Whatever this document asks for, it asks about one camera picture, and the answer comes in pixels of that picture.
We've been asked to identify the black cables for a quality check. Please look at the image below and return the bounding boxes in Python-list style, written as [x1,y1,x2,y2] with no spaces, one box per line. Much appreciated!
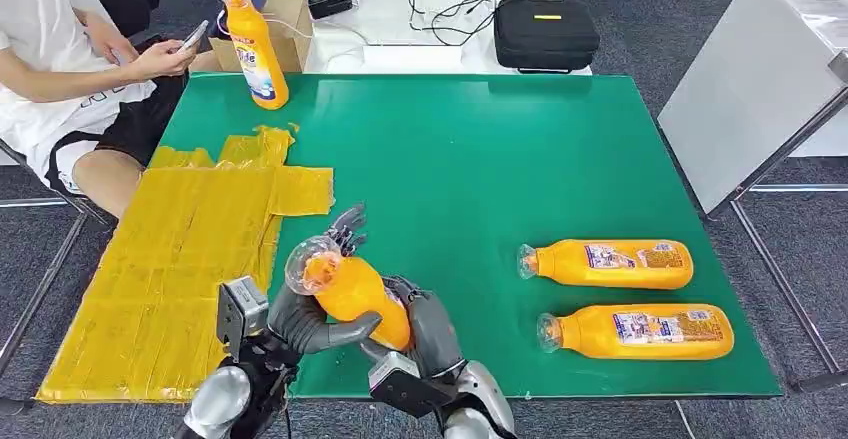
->
[405,0,533,48]

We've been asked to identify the person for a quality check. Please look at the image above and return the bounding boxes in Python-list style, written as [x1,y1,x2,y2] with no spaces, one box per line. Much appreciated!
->
[0,0,223,220]

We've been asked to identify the white side table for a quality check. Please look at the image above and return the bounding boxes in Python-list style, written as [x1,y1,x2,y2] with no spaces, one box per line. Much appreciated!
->
[657,0,848,394]

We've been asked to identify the cardboard box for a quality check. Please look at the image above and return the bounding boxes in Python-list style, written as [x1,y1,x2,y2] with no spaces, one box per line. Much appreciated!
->
[208,0,315,74]

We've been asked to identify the smartphone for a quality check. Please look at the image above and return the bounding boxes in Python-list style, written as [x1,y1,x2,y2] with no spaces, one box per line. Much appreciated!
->
[176,19,211,54]

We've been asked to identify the yellow sheet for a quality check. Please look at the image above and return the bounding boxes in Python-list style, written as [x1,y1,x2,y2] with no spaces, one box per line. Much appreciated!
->
[36,124,336,405]

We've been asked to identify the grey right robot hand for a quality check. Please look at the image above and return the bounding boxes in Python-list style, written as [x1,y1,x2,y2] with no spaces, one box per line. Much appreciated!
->
[360,275,465,381]

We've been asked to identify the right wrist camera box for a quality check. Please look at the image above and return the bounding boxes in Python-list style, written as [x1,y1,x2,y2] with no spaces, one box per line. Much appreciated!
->
[368,351,458,419]

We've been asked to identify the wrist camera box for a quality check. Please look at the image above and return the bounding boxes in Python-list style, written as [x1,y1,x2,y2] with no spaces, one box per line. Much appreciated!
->
[216,275,270,364]
[368,351,458,419]

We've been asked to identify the green table mat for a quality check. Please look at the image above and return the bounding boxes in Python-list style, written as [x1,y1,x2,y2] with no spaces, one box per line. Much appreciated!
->
[156,72,784,400]

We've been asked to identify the grey metal frame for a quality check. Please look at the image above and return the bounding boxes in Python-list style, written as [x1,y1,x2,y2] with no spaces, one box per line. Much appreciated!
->
[0,137,117,417]

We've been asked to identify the black carrying case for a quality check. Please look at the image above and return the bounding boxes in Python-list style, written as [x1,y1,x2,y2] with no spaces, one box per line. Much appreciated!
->
[493,0,602,75]

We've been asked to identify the orange drink bottle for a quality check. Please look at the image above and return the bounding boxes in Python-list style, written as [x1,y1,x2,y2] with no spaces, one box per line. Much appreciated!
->
[536,303,735,362]
[217,0,291,111]
[516,239,695,291]
[284,235,413,352]

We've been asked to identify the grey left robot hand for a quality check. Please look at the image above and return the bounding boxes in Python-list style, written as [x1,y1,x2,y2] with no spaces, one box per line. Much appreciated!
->
[268,204,383,356]

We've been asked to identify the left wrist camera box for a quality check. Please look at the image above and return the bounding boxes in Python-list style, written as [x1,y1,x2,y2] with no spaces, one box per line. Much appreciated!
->
[216,275,270,364]

